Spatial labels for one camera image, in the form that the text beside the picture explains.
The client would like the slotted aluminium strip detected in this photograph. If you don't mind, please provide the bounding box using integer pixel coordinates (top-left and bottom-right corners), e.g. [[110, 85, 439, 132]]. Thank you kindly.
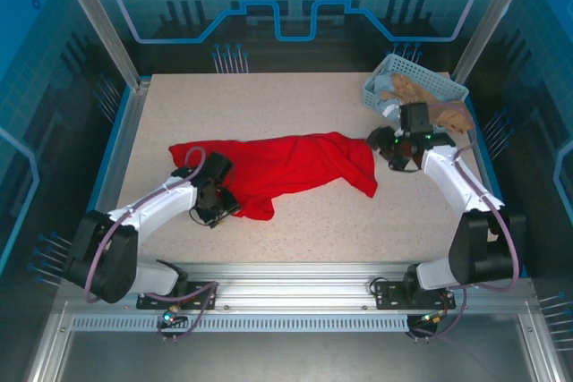
[[70, 315, 412, 335]]

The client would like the light blue t-shirt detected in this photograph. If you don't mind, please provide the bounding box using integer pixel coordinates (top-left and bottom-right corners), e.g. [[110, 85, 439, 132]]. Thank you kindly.
[[370, 73, 405, 123]]

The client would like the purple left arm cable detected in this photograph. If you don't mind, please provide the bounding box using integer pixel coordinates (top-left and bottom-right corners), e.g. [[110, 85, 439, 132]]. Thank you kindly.
[[84, 146, 220, 344]]

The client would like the aluminium mounting rail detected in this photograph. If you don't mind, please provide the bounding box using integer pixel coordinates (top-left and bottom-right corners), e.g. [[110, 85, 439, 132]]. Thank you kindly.
[[56, 259, 539, 317]]

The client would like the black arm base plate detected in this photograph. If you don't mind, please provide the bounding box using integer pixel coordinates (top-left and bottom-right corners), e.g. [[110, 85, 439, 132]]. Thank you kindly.
[[374, 277, 458, 311], [135, 280, 219, 310]]

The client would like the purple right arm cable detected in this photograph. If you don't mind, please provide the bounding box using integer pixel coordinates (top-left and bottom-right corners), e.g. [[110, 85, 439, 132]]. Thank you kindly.
[[405, 102, 523, 344]]

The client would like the red t-shirt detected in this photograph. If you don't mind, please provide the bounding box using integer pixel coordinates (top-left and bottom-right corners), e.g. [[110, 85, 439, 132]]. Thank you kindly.
[[167, 131, 379, 222]]

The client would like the light blue plastic basket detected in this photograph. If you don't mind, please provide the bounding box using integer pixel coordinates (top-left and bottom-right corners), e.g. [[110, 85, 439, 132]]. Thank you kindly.
[[362, 53, 470, 122]]

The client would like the tan t-shirt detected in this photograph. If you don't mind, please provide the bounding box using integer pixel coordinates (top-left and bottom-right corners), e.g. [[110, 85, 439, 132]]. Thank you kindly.
[[386, 72, 476, 135]]

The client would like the grey metal panel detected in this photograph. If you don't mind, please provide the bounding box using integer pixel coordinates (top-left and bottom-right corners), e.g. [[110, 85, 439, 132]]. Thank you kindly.
[[25, 313, 559, 382]]

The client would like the green lit cable connector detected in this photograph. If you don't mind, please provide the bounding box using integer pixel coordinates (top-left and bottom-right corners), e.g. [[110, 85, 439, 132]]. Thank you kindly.
[[161, 304, 183, 325], [420, 308, 449, 325]]

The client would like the aluminium frame post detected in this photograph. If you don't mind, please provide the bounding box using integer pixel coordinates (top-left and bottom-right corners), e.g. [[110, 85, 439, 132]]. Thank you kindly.
[[450, 0, 546, 84], [47, 0, 152, 93]]

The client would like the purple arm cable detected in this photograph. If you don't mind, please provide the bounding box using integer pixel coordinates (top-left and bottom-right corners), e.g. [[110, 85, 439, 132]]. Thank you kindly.
[[405, 102, 523, 344], [84, 146, 220, 344]]

